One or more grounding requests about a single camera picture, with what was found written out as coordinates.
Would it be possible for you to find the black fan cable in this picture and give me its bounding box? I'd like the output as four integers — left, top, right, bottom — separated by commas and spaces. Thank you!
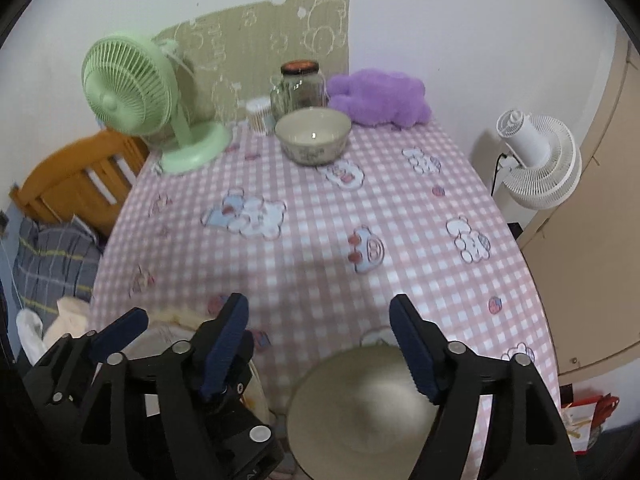
490, 152, 511, 198

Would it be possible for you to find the white cloth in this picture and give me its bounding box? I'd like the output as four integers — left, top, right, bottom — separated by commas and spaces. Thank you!
16, 309, 47, 366

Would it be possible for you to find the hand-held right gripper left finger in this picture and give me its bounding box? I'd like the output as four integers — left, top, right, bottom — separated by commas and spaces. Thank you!
55, 293, 249, 480

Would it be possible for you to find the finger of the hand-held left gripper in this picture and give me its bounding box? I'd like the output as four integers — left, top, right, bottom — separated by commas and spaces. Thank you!
22, 307, 149, 408
202, 331, 287, 480

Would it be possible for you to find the olive printed wall cloth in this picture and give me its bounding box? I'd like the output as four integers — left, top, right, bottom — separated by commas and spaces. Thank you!
152, 0, 351, 126

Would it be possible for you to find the wooden chair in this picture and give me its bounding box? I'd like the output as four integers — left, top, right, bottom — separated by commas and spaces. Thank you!
9, 130, 151, 238

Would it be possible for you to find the blue plaid blanket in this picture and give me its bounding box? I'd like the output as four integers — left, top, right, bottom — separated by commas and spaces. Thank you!
12, 217, 103, 311

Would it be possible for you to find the cream fluffy cloth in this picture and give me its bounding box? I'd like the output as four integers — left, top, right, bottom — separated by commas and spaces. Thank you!
44, 296, 93, 348

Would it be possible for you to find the beige cabinet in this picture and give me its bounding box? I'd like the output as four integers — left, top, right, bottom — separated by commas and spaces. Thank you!
515, 25, 640, 376

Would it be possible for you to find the floral ceramic bowl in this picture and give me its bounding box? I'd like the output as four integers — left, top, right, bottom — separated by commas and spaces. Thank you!
274, 107, 352, 166
286, 344, 442, 480

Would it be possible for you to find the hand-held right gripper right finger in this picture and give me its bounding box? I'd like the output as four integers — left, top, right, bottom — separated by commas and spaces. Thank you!
391, 294, 581, 480

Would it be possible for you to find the pink checkered tablecloth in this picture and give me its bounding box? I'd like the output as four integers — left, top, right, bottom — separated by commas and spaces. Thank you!
89, 120, 560, 480

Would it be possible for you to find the glass jar with black lid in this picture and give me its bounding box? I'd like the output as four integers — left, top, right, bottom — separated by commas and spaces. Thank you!
270, 60, 328, 121

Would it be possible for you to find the red and white bag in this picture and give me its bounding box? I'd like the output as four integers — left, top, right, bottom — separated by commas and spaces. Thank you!
560, 394, 621, 456

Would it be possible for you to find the green desk fan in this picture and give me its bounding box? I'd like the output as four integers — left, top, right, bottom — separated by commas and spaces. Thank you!
81, 33, 232, 175

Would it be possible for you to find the white desk fan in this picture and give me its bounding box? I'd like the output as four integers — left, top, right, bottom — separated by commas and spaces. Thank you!
495, 108, 583, 211

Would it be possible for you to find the purple plush toy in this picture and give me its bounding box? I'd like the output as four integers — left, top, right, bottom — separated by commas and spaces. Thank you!
326, 70, 432, 128

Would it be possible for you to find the yellow floral plate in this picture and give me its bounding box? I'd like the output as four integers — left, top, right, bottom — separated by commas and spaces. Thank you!
120, 310, 273, 423

